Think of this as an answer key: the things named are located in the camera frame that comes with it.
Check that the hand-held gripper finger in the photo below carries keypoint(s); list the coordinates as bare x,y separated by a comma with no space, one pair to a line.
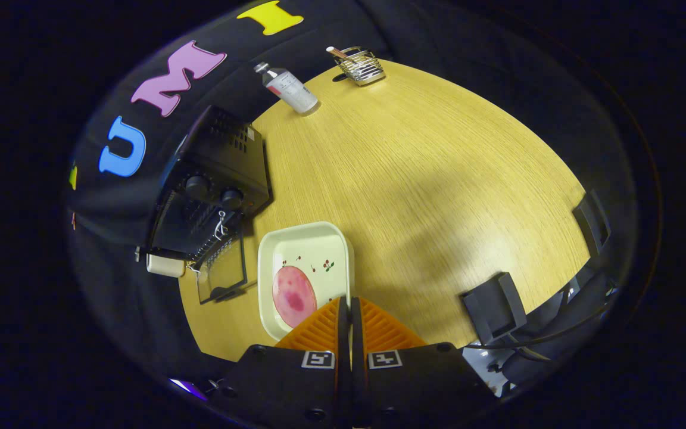
358,333
343,333

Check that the cream square plate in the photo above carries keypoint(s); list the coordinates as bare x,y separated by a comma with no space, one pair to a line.
313,244

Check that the white bread toaster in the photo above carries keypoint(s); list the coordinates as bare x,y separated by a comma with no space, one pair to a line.
164,266

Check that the pink ham slice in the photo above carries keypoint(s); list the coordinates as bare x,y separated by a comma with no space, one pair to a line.
294,297

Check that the clear plastic bottle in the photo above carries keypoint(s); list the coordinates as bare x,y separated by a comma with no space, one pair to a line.
289,89

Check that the black toaster oven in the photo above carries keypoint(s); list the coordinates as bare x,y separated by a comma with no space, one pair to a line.
230,161

